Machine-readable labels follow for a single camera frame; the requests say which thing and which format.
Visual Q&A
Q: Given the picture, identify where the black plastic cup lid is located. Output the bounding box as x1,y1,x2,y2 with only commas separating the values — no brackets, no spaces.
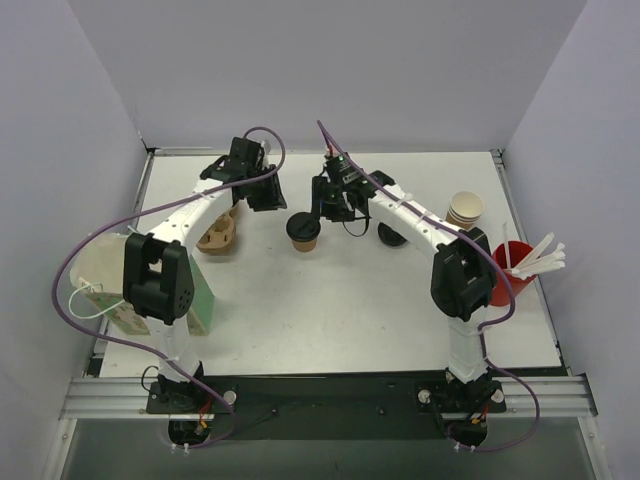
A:
286,212,321,243

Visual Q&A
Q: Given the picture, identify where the brown paper coffee cup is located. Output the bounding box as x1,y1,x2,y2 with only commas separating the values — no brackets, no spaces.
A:
291,236,318,253

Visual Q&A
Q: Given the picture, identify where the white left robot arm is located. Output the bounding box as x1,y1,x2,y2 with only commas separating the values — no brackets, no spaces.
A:
122,136,287,412

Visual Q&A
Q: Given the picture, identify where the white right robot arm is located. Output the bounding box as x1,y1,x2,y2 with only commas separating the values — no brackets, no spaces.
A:
287,155,497,384

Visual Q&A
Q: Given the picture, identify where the green paper takeout bag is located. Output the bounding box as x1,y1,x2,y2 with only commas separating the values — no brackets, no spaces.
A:
70,233,215,337

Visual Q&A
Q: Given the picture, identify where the brown pulp cup carrier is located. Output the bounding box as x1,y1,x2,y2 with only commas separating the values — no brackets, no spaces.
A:
196,207,237,255

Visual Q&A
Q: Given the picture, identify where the stack of brown paper cups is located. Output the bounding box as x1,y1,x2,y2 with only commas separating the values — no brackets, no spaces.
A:
446,191,484,230

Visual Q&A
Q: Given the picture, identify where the white wrapped straws bundle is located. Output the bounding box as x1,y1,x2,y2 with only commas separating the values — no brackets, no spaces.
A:
506,232,566,280

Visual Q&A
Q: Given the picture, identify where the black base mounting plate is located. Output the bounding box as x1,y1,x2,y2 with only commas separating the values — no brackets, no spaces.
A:
145,371,506,440

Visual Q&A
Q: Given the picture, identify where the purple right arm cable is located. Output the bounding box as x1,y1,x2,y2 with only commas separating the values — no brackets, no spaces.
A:
316,119,541,454

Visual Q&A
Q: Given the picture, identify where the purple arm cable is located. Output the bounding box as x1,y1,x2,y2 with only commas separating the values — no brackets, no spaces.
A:
316,119,541,454
52,125,287,449

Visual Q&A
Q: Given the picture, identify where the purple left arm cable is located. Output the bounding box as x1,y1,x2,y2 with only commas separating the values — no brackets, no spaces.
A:
52,125,287,449

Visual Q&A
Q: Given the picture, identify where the aluminium front rail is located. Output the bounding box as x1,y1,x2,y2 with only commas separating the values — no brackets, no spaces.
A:
59,377,597,420

